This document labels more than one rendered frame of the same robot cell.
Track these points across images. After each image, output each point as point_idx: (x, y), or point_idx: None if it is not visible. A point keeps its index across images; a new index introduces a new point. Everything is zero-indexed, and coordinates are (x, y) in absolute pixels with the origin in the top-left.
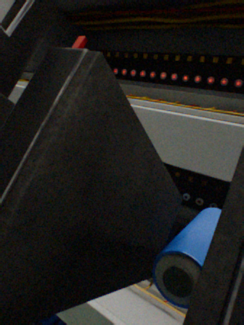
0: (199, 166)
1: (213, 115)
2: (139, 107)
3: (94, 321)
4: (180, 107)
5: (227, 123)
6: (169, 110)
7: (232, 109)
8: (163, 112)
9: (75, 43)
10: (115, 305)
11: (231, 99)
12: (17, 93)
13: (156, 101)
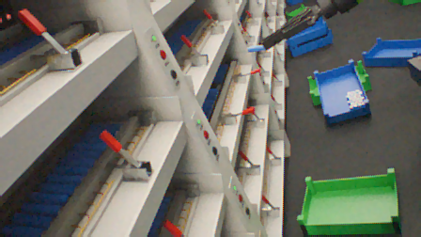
0: (225, 50)
1: (207, 39)
2: (219, 45)
3: (245, 99)
4: (204, 41)
5: (224, 37)
6: (204, 44)
7: (199, 35)
8: (221, 42)
9: (186, 39)
10: (241, 93)
11: (198, 32)
12: (208, 75)
13: (199, 44)
